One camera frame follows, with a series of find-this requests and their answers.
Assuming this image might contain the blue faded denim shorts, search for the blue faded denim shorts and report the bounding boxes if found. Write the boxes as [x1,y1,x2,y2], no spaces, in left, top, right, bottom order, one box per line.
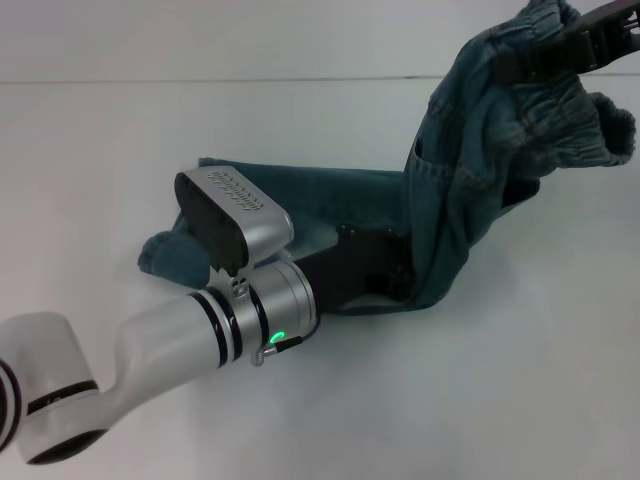
[136,0,634,317]

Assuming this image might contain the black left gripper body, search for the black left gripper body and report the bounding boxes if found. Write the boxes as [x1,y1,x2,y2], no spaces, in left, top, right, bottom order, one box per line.
[293,224,417,315]

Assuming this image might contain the left arm cable with plug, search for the left arm cable with plug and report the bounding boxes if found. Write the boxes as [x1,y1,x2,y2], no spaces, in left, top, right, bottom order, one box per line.
[251,319,322,367]

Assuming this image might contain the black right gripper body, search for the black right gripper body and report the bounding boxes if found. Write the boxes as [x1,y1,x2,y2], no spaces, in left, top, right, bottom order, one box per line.
[592,0,640,69]

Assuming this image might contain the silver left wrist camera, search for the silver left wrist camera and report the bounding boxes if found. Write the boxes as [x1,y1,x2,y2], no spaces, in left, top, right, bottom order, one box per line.
[173,167,294,302]

